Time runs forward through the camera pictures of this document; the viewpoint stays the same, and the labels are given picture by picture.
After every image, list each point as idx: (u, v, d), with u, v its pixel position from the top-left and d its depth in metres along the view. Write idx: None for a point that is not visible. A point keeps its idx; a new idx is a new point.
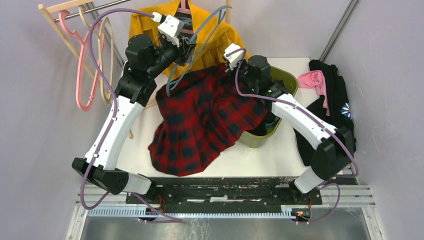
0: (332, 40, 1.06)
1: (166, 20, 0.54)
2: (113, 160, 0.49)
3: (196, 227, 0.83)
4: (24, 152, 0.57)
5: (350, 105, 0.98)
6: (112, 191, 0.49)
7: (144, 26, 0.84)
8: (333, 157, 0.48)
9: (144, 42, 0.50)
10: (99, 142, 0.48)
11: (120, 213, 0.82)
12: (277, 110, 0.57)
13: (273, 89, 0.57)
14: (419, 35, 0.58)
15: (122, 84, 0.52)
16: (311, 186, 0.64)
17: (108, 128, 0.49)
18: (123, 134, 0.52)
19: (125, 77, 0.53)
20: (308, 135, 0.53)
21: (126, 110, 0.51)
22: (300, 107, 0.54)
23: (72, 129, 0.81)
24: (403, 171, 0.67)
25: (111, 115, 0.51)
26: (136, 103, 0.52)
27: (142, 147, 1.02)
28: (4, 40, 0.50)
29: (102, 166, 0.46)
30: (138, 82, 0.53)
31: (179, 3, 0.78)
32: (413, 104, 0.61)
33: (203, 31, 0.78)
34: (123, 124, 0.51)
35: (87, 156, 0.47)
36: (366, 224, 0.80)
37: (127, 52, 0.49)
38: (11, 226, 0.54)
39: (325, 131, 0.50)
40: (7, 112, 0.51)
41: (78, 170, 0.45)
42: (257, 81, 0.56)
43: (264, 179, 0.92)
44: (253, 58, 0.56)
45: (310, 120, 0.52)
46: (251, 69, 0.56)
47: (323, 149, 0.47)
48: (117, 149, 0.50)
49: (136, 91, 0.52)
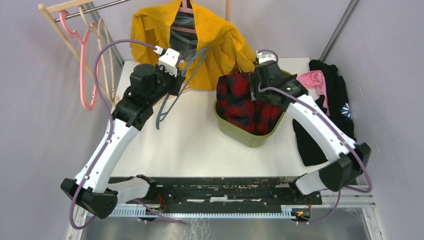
0: (333, 39, 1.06)
1: (167, 52, 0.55)
2: (104, 183, 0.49)
3: (196, 227, 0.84)
4: (25, 150, 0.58)
5: (350, 105, 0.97)
6: (99, 215, 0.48)
7: (146, 26, 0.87)
8: (348, 173, 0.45)
9: (149, 69, 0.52)
10: (91, 165, 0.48)
11: (120, 213, 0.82)
12: (293, 111, 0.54)
13: (291, 86, 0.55)
14: (418, 34, 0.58)
15: (120, 108, 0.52)
16: (313, 189, 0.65)
17: (101, 150, 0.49)
18: (117, 156, 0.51)
19: (123, 101, 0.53)
20: (325, 147, 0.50)
21: (121, 133, 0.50)
22: (320, 113, 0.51)
23: (72, 129, 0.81)
24: (401, 170, 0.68)
25: (106, 137, 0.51)
26: (131, 126, 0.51)
27: (143, 146, 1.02)
28: (4, 39, 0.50)
29: (91, 189, 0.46)
30: (135, 106, 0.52)
31: (180, 3, 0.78)
32: (412, 103, 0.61)
33: (205, 29, 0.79)
34: (117, 147, 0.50)
35: (77, 177, 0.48)
36: (366, 224, 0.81)
37: (133, 77, 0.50)
38: (11, 226, 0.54)
39: (344, 146, 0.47)
40: (7, 110, 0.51)
41: (67, 192, 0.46)
42: (268, 80, 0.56)
43: (264, 179, 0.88)
44: (259, 62, 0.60)
45: (330, 130, 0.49)
46: (259, 71, 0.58)
47: (340, 164, 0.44)
48: (109, 171, 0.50)
49: (133, 115, 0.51)
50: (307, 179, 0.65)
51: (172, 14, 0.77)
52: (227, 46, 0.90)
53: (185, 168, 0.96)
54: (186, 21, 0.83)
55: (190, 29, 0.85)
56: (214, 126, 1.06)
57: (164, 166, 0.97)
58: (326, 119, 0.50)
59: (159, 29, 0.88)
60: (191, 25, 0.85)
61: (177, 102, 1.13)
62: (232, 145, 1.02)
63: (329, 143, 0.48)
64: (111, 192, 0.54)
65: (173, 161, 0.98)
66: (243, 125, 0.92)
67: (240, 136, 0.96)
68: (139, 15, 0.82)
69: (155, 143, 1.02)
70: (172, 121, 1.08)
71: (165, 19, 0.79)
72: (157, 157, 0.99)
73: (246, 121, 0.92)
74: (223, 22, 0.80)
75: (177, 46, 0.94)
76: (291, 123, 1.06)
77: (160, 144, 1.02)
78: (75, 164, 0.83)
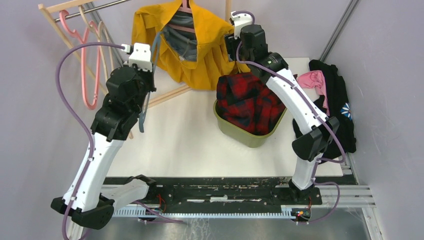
0: (332, 39, 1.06)
1: (137, 48, 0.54)
2: (94, 199, 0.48)
3: (196, 227, 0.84)
4: (24, 149, 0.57)
5: (350, 105, 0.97)
6: (95, 227, 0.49)
7: (147, 24, 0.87)
8: (318, 143, 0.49)
9: (127, 74, 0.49)
10: (77, 185, 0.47)
11: (120, 213, 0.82)
12: (274, 86, 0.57)
13: (271, 59, 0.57)
14: (418, 34, 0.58)
15: (99, 118, 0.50)
16: (307, 180, 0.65)
17: (84, 168, 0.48)
18: (104, 170, 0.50)
19: (103, 110, 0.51)
20: (299, 120, 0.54)
21: (102, 149, 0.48)
22: (298, 89, 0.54)
23: (72, 130, 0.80)
24: (401, 170, 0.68)
25: (88, 154, 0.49)
26: (113, 140, 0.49)
27: (144, 145, 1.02)
28: (3, 39, 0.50)
29: (80, 209, 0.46)
30: (117, 115, 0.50)
31: (180, 3, 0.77)
32: (412, 104, 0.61)
33: (205, 31, 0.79)
34: (100, 163, 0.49)
35: (65, 197, 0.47)
36: (366, 224, 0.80)
37: (110, 85, 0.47)
38: (11, 227, 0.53)
39: (317, 119, 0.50)
40: (7, 111, 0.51)
41: (58, 211, 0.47)
42: (252, 49, 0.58)
43: (264, 179, 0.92)
44: (245, 26, 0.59)
45: (305, 104, 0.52)
46: (244, 37, 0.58)
47: (311, 136, 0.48)
48: (98, 187, 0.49)
49: (113, 126, 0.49)
50: (298, 170, 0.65)
51: (169, 15, 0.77)
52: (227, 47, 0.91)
53: (185, 167, 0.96)
54: (186, 20, 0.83)
55: (191, 29, 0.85)
56: (214, 126, 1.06)
57: (164, 167, 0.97)
58: (302, 94, 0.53)
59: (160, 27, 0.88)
60: (191, 25, 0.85)
61: (176, 101, 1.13)
62: (232, 144, 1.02)
63: (304, 116, 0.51)
64: (107, 202, 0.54)
65: (172, 160, 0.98)
66: (243, 125, 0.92)
67: (240, 136, 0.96)
68: (140, 13, 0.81)
69: (155, 144, 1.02)
70: (171, 121, 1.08)
71: (162, 18, 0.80)
72: (156, 158, 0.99)
73: (246, 120, 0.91)
74: (223, 23, 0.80)
75: (175, 44, 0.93)
76: (291, 123, 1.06)
77: (160, 144, 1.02)
78: (74, 164, 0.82)
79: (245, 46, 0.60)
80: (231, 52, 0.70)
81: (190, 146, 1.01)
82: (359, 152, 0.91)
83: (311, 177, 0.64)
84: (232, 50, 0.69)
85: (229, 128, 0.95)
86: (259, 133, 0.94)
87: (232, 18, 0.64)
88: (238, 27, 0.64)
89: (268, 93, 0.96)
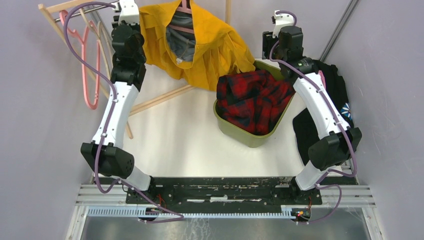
0: (332, 39, 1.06)
1: (124, 5, 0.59)
2: (120, 139, 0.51)
3: (196, 227, 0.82)
4: (24, 149, 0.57)
5: (350, 105, 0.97)
6: (123, 169, 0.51)
7: (146, 24, 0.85)
8: (334, 151, 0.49)
9: (126, 31, 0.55)
10: (105, 123, 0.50)
11: (120, 213, 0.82)
12: (300, 86, 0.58)
13: (303, 63, 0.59)
14: (419, 34, 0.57)
15: (116, 72, 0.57)
16: (311, 183, 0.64)
17: (111, 109, 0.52)
18: (125, 117, 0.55)
19: (115, 67, 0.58)
20: (319, 123, 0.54)
21: (125, 92, 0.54)
22: (323, 93, 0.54)
23: (71, 130, 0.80)
24: (402, 170, 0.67)
25: (111, 99, 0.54)
26: (132, 85, 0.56)
27: (145, 144, 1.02)
28: (4, 39, 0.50)
29: (112, 143, 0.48)
30: (130, 69, 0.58)
31: (180, 2, 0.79)
32: (412, 104, 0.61)
33: (203, 31, 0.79)
34: (124, 105, 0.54)
35: (95, 138, 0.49)
36: (366, 224, 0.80)
37: (115, 44, 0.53)
38: (10, 227, 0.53)
39: (337, 125, 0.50)
40: (7, 110, 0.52)
41: (89, 154, 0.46)
42: (286, 49, 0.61)
43: (264, 179, 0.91)
44: (285, 26, 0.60)
45: (328, 109, 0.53)
46: (282, 37, 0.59)
47: (327, 141, 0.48)
48: (121, 131, 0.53)
49: (131, 74, 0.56)
50: (305, 172, 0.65)
51: (169, 16, 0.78)
52: (226, 49, 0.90)
53: (184, 168, 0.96)
54: (184, 21, 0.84)
55: (190, 29, 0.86)
56: (214, 126, 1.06)
57: (164, 166, 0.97)
58: (327, 100, 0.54)
59: (160, 28, 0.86)
60: (190, 26, 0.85)
61: (178, 100, 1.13)
62: (232, 144, 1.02)
63: (324, 121, 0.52)
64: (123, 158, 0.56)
65: (172, 161, 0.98)
66: (243, 125, 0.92)
67: (241, 136, 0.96)
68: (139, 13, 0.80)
69: (155, 144, 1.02)
70: (170, 120, 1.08)
71: (162, 19, 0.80)
72: (157, 158, 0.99)
73: (246, 119, 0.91)
74: (222, 24, 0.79)
75: (176, 45, 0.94)
76: (291, 124, 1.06)
77: (160, 143, 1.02)
78: (75, 164, 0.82)
79: (281, 46, 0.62)
80: (266, 49, 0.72)
81: (189, 146, 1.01)
82: (359, 152, 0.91)
83: (316, 182, 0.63)
84: (268, 48, 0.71)
85: (229, 128, 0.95)
86: (259, 133, 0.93)
87: (274, 17, 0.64)
88: (279, 26, 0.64)
89: (268, 93, 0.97)
